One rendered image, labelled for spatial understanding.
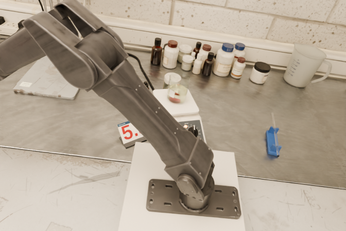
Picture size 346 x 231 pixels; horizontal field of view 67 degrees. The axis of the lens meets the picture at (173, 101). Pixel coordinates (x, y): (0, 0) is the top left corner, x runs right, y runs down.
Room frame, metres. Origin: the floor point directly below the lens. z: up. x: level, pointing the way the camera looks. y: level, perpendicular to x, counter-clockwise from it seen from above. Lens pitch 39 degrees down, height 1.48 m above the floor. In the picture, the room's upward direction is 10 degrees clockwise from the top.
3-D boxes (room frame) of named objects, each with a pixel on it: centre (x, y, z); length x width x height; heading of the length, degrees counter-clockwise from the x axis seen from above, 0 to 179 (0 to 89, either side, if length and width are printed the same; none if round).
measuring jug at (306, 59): (1.02, -0.53, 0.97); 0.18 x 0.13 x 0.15; 44
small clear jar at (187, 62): (0.97, -0.03, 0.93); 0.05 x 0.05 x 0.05
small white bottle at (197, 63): (0.95, -0.07, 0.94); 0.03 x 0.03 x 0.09
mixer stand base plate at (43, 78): (0.78, 0.43, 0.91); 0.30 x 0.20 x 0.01; 4
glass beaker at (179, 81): (0.64, -0.01, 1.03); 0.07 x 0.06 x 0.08; 11
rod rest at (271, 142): (0.61, -0.34, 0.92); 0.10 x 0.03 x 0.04; 174
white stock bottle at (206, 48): (1.01, -0.10, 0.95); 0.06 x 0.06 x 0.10
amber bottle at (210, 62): (0.96, -0.12, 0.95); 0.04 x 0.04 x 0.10
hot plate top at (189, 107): (0.63, -0.01, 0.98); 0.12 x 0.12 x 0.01; 23
